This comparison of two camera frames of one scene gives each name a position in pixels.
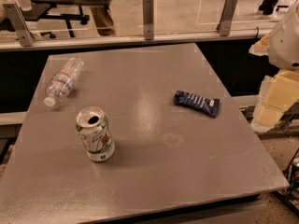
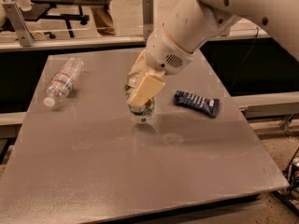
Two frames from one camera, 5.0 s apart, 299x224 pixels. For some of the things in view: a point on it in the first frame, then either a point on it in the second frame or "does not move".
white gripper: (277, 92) to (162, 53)
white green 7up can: (95, 131) to (141, 113)
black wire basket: (291, 175) does not move
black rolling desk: (64, 6) does not move
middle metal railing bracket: (148, 12) does not move
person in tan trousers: (103, 17) does not move
